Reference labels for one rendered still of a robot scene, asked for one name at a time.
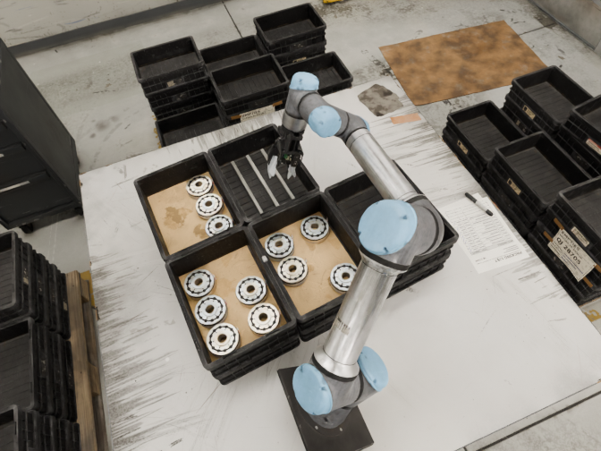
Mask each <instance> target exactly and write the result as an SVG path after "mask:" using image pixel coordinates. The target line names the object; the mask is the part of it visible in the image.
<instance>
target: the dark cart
mask: <svg viewBox="0 0 601 451"><path fill-rule="evenodd" d="M79 163H80V161H79V159H78V158H77V151H76V144H75V139H74V138H73V137H72V136H71V134H70V133H69V132H68V130H67V129H66V127H65V126H64V125H63V123H62V122H61V120H60V119H59V117H58V116H57V115H56V113H55V112H54V110H53V109H52V107H51V106H50V105H49V104H48V103H47V101H46V100H45V98H44V97H43V96H42V94H41V93H40V91H39V90H38V88H37V87H36V86H35V84H34V83H33V81H32V80H31V79H30V77H29V75H28V74H27V73H26V72H25V71H24V70H23V68H22V67H21V65H20V64H19V62H18V61H17V60H16V58H15V57H14V55H13V54H12V52H11V51H10V49H9V48H8V47H7V45H6V44H5V43H4V42H3V40H2V39H1V38H0V225H2V226H3V227H4V228H5V229H7V230H9V229H13V228H15V227H19V228H21V230H22V231H23V232H24V233H25V234H28V233H30V232H33V226H32V223H31V222H34V221H37V220H40V219H42V218H45V217H50V216H53V215H55V214H58V213H61V212H64V211H66V210H69V209H73V208H74V209H75V210H77V212H78V213H79V214H80V215H81V216H82V215H83V207H82V200H81V193H80V179H79V174H80V172H79V166H78V164H79Z"/></svg>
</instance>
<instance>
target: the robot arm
mask: <svg viewBox="0 0 601 451"><path fill-rule="evenodd" d="M318 84H319V82H318V78H317V77H316V76H315V75H313V74H311V73H308V72H296V73H295V74H294V75H293V76H292V82H291V85H290V86H289V92H288V97H287V100H286V104H285V109H284V114H283V118H282V125H278V129H277V133H279V134H281V135H283V136H282V137H278V139H277V140H275V144H272V147H271V148H270V149H269V151H268V153H267V171H268V175H269V178H271V177H272V176H274V175H275V166H276V164H277V165H278V166H279V164H286V165H288V166H287V171H286V177H287V179H289V178H290V177H291V176H292V175H293V177H295V175H296V174H295V168H296V167H297V165H298V166H299V167H301V161H302V158H303V155H304V153H303V150H302V147H301V144H300V141H301V140H302V139H303V136H302V135H303V134H304V132H305V129H306V128H307V124H308V125H309V127H310V128H311V130H312V131H313V132H315V133H316V134H317V135H318V136H319V137H321V138H326V137H331V136H335V137H337V138H340V139H341V140H342V141H343V143H344V144H345V145H346V147H347V148H348V150H349V151H350V152H351V153H352V155H353V156H354V157H355V159H356V160H357V162H358V163H359V165H360V166H361V168H362V169H363V171H364V172H365V173H366V175H367V176H368V178H369V179H370V181H371V182H372V183H373V184H374V185H375V187H376V188H377V190H378V191H379V193H380V194H381V196H382V197H383V199H384V200H380V201H378V202H376V203H374V204H372V205H371V206H370V207H369V208H367V210H366V211H365V212H364V214H363V215H362V217H361V219H360V223H359V230H358V231H359V233H360V236H359V238H360V242H361V244H360V247H359V251H360V255H361V261H360V264H359V266H358V268H357V271H356V273H355V275H354V277H353V279H352V281H351V284H350V287H349V289H348V291H347V293H346V295H345V297H344V299H343V303H342V305H341V307H340V310H339V311H338V313H337V315H336V318H335V320H334V323H333V326H332V327H331V329H330V332H329V334H328V336H327V338H326V341H325V343H324V344H323V345H319V346H317V347H316V349H315V350H314V352H313V354H312V356H311V358H310V361H309V363H303V364H302V365H301V366H299V367H298V368H297V369H296V371H295V372H294V375H293V381H292V383H293V390H294V392H295V396H296V398H297V400H298V402H299V404H300V406H301V407H302V408H303V409H304V410H305V411H306V412H307V413H308V414H309V416H310V417H311V419H312V420H313V421H314V422H316V423H317V424H318V425H320V426H322V427H324V428H327V429H333V428H335V427H337V426H338V425H340V424H341V423H343V422H344V420H345V419H346V417H347V416H348V414H349V412H350V411H351V409H352V408H353V407H355V406H357V405H358V404H360V403H362V402H363V401H365V400H367V399H368V398H370V397H371V396H373V395H374V394H376V393H377V392H380V391H382V389H383V388H384V387H386V386H387V384H388V380H389V378H388V371H387V368H386V366H385V364H384V362H383V360H382V359H381V357H380V356H379V355H378V354H377V353H376V352H375V351H374V350H373V349H371V348H370V347H368V346H364V344H365V343H366V341H367V339H368V336H369V333H370V331H371V329H372V328H373V326H374V324H375V322H376V320H377V316H378V314H379V312H380V311H381V309H382V307H383V305H384V303H385V299H386V297H387V295H388V294H389V292H390V290H391V288H392V286H393V284H394V280H395V279H396V277H397V275H398V274H401V273H403V272H406V271H407V270H408V268H409V266H410V264H411V262H412V260H413V258H414V256H421V255H426V254H429V253H430V252H432V251H434V250H435V249H436V248H437V247H438V245H439V244H440V243H441V241H442V240H443V236H444V223H443V220H442V218H441V217H440V215H439V214H438V212H437V211H436V209H435V208H434V207H433V206H432V204H431V203H430V202H429V200H428V199H427V198H426V196H425V195H423V194H417V192H416V191H415V190H414V188H413V187H412V186H411V184H410V183H409V182H408V180H407V179H406V178H405V177H404V175H403V174H402V172H401V171H400V170H399V169H398V167H397V166H396V165H395V163H394V162H393V161H392V159H391V158H389V156H388V155H387V154H386V153H385V151H384V150H383V148H382V147H381V146H380V145H379V143H378V142H377V140H376V139H375V138H374V137H373V135H372V134H371V133H370V129H369V124H368V122H367V121H366V120H365V119H363V118H362V117H360V116H358V115H354V114H352V113H349V112H347V111H345V110H342V109H341V108H339V107H336V106H333V105H330V104H329V103H327V102H326V101H325V100H324V99H323V98H322V97H321V96H320V95H319V93H318V92H317V90H318ZM277 154H278V155H277ZM300 158H301V160H300Z"/></svg>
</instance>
